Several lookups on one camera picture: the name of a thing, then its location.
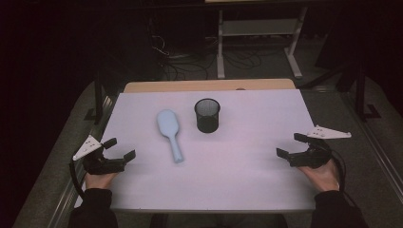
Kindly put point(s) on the wooden table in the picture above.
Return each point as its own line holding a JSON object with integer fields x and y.
{"x": 206, "y": 86}

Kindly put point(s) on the black mesh pen cup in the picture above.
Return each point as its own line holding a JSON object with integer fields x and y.
{"x": 207, "y": 122}

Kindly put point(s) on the person's right hand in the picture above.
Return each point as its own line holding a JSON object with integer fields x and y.
{"x": 324, "y": 179}

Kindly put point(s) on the white table sheet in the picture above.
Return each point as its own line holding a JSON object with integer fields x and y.
{"x": 240, "y": 164}

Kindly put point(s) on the person's left hand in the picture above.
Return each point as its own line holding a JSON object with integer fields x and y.
{"x": 98, "y": 181}

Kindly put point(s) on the metal floor rail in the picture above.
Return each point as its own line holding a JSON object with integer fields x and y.
{"x": 68, "y": 193}
{"x": 377, "y": 152}

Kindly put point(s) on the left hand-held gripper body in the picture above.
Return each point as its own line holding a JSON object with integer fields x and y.
{"x": 95, "y": 163}

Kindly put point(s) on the black metal stand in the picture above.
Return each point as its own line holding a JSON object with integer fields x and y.
{"x": 98, "y": 101}
{"x": 359, "y": 95}

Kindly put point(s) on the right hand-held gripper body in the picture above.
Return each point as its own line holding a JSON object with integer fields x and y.
{"x": 312, "y": 158}

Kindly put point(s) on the white metal desk frame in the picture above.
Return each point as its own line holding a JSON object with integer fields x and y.
{"x": 259, "y": 28}

